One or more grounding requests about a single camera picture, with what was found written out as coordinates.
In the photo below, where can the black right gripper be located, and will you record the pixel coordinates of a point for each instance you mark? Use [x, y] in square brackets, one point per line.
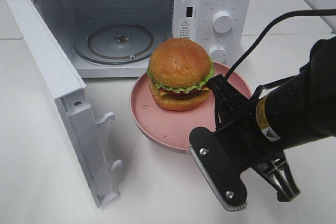
[236, 145]

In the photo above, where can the pink round plate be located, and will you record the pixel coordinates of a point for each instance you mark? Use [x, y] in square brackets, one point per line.
[169, 129]

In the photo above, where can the toy burger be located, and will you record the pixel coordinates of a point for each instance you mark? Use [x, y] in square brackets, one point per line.
[179, 70]

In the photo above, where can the white microwave door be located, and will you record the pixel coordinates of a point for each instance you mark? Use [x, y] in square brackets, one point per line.
[68, 91]

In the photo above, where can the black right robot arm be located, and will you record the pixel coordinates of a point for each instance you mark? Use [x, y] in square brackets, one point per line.
[302, 109]

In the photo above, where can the lower white timer knob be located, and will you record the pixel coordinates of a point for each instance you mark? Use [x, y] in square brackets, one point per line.
[217, 53]

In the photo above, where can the upper white power knob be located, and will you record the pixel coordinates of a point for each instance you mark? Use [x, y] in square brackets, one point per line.
[222, 21]

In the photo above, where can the glass microwave turntable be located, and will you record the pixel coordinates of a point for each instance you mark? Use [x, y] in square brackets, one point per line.
[115, 45]

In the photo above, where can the white microwave oven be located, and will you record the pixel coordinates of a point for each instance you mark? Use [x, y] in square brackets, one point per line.
[164, 19]

